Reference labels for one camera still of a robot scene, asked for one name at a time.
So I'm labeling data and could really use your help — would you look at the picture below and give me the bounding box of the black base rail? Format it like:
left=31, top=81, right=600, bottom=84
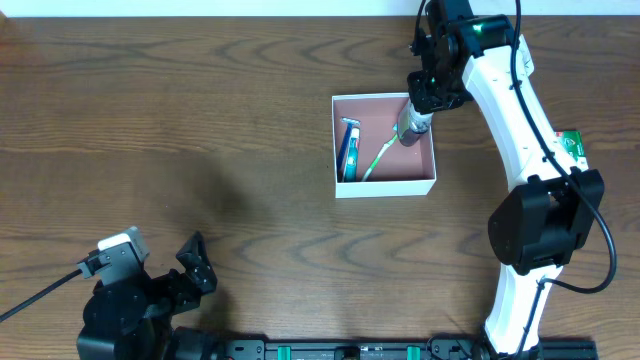
left=220, top=337, right=599, bottom=360

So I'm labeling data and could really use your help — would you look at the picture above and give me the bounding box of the blue disposable razor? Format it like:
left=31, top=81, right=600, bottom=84
left=336, top=117, right=361, bottom=170

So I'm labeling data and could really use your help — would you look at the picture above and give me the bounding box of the green soap bar pack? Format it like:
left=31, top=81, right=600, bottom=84
left=556, top=130, right=589, bottom=170

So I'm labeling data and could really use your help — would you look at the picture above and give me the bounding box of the clear pump bottle blue liquid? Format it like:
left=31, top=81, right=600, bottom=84
left=396, top=100, right=433, bottom=147

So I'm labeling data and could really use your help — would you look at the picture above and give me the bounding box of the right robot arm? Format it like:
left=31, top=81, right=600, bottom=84
left=397, top=0, right=604, bottom=359

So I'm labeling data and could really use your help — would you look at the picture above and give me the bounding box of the white teal toothpaste tube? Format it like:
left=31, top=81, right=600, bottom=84
left=342, top=127, right=360, bottom=182

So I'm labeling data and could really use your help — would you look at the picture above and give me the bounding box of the white bamboo print lotion tube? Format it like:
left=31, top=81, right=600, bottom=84
left=518, top=34, right=535, bottom=76

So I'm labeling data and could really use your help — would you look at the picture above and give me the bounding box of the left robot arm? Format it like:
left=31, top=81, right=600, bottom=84
left=76, top=227, right=226, bottom=359

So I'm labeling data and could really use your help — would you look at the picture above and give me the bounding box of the green white toothbrush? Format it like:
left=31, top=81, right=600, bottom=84
left=361, top=134, right=398, bottom=182

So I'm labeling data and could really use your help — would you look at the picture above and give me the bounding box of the white box with pink interior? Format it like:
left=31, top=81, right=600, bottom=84
left=332, top=93, right=437, bottom=198

